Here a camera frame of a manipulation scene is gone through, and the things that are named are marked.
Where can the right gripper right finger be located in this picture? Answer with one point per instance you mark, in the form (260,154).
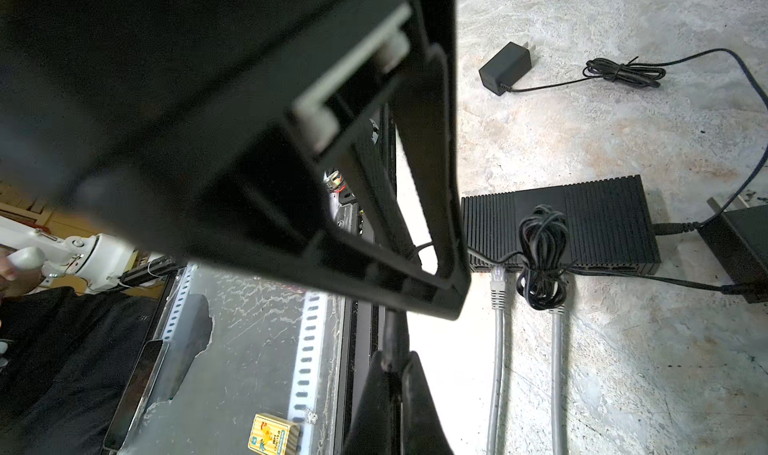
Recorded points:
(421,429)

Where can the yellow label tag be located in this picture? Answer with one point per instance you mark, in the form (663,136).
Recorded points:
(272,435)

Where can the black smartphone on desk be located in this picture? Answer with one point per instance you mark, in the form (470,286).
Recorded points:
(134,399)

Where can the white slotted cable duct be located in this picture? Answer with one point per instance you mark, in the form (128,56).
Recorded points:
(309,355)

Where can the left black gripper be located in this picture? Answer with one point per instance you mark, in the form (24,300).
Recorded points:
(311,141)

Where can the black network switch box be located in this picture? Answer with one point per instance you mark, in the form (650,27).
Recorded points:
(608,224)

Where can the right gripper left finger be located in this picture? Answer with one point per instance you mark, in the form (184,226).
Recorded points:
(372,429)

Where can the person in black clothing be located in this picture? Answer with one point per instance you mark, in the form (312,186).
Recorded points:
(66,360)

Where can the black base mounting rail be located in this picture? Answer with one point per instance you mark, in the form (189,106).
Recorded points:
(361,320)

